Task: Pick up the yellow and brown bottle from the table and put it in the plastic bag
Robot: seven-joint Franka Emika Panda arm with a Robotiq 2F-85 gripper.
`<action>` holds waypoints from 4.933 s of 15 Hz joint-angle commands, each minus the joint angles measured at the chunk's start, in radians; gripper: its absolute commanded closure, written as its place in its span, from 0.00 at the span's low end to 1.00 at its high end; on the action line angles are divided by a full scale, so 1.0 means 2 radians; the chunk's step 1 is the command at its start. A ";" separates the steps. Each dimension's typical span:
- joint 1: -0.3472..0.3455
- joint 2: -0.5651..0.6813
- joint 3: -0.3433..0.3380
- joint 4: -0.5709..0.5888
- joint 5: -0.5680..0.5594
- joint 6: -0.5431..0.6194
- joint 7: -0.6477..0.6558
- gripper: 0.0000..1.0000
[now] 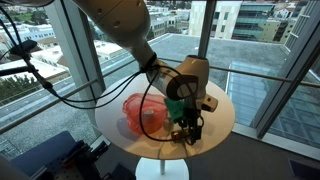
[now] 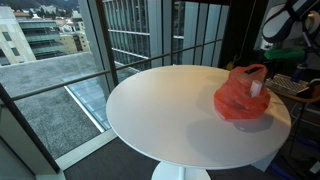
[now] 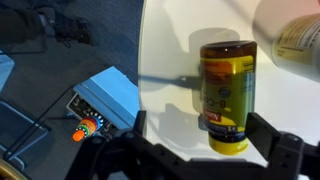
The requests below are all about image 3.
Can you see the black shoe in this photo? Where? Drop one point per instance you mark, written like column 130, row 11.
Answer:
column 76, row 30

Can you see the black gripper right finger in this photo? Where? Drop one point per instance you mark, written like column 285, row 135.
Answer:
column 266, row 136

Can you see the dark trouser leg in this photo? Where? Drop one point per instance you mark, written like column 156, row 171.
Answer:
column 20, row 25

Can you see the yellow and brown bottle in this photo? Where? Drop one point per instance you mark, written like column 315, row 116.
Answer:
column 227, row 100

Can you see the black floor frame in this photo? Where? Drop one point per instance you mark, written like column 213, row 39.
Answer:
column 23, row 133

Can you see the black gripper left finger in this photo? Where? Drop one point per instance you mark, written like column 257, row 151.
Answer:
column 140, row 123

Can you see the light blue panel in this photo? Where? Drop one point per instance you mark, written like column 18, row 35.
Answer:
column 5, row 70

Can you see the colourful orange tipped knob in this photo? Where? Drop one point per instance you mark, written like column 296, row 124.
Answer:
column 85, row 128

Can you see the brass round object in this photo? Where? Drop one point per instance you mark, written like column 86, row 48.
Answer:
column 10, row 171

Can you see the blue and grey control box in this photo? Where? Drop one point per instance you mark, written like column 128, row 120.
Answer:
column 106, row 96

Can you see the white bottle with printed label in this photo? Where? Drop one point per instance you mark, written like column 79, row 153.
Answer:
column 300, row 43

